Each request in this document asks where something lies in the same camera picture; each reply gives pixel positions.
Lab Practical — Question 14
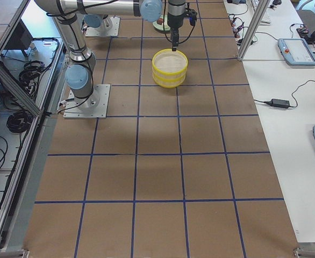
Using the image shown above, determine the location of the aluminium frame post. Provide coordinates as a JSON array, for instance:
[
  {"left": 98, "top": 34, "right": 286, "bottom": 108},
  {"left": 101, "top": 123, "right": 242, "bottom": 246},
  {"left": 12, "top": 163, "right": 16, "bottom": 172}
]
[{"left": 237, "top": 15, "right": 260, "bottom": 61}]

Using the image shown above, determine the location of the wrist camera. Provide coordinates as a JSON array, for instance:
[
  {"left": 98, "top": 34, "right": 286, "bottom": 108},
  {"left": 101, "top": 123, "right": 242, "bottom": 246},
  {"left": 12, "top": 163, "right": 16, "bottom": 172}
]
[{"left": 187, "top": 9, "right": 197, "bottom": 27}]

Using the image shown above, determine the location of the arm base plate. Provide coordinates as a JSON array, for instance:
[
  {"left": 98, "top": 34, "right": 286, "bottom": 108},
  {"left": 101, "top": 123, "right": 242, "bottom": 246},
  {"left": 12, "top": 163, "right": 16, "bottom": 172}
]
[
  {"left": 85, "top": 17, "right": 120, "bottom": 38},
  {"left": 63, "top": 84, "right": 111, "bottom": 119}
]

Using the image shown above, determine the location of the brown bun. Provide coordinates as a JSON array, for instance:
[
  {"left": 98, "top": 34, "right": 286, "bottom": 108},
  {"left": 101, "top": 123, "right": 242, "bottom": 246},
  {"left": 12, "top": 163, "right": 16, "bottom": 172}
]
[{"left": 156, "top": 18, "right": 164, "bottom": 25}]

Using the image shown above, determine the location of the light green plate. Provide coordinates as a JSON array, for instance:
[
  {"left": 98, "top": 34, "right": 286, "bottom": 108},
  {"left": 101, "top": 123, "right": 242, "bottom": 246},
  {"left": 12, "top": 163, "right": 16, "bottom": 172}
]
[{"left": 153, "top": 20, "right": 170, "bottom": 33}]

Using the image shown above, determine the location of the white keyboard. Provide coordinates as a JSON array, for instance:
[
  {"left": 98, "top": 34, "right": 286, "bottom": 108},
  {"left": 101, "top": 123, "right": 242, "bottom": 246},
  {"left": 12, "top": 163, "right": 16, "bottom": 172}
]
[{"left": 250, "top": 0, "right": 271, "bottom": 26}]

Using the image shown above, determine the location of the black power adapter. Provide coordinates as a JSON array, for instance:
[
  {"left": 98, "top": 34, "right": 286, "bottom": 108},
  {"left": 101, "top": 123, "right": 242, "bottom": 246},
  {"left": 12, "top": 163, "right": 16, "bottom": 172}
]
[{"left": 263, "top": 98, "right": 291, "bottom": 109}]

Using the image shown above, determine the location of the yellow steamer layer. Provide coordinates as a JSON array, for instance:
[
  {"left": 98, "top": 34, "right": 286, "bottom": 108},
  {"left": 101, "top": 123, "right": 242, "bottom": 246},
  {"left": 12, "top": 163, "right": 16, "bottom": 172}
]
[
  {"left": 152, "top": 73, "right": 186, "bottom": 88},
  {"left": 152, "top": 49, "right": 188, "bottom": 76}
]

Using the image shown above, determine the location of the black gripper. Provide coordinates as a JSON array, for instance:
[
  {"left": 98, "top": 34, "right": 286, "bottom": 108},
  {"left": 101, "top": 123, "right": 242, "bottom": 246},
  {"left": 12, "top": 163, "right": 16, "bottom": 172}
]
[{"left": 168, "top": 12, "right": 183, "bottom": 52}]

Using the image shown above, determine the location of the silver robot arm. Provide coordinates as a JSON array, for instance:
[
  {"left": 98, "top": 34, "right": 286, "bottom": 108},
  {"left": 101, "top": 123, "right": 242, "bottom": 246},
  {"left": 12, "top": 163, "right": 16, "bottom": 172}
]
[
  {"left": 84, "top": 14, "right": 113, "bottom": 31},
  {"left": 36, "top": 1, "right": 188, "bottom": 110}
]

